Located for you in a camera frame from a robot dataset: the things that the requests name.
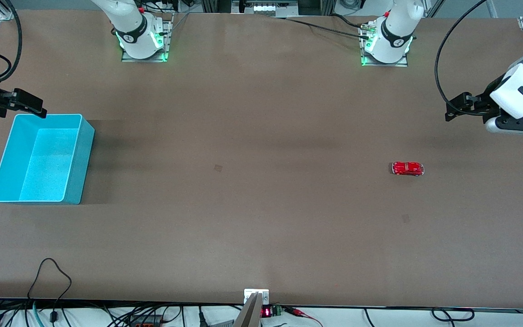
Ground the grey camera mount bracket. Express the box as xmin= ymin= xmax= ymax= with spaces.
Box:
xmin=234 ymin=289 xmax=270 ymax=327

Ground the black coiled cable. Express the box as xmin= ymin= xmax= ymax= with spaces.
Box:
xmin=431 ymin=307 xmax=475 ymax=322

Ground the red clip lead wire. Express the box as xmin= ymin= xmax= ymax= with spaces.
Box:
xmin=283 ymin=307 xmax=324 ymax=327

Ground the aluminium frame rack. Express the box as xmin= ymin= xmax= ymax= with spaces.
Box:
xmin=200 ymin=0 xmax=337 ymax=17

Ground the red beetle toy car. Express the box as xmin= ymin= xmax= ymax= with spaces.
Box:
xmin=392 ymin=161 xmax=424 ymax=177

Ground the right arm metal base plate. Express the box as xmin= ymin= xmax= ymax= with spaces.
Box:
xmin=121 ymin=14 xmax=172 ymax=63

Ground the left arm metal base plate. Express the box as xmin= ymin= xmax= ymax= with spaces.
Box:
xmin=360 ymin=20 xmax=409 ymax=68

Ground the blue plastic box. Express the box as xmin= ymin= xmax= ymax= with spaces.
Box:
xmin=0 ymin=114 xmax=95 ymax=205

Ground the black cable to arm base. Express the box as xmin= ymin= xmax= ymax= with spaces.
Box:
xmin=271 ymin=14 xmax=372 ymax=40

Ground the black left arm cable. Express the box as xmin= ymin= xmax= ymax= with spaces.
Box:
xmin=434 ymin=0 xmax=489 ymax=108

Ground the thin black looped cable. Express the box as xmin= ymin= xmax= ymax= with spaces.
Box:
xmin=27 ymin=258 xmax=73 ymax=324

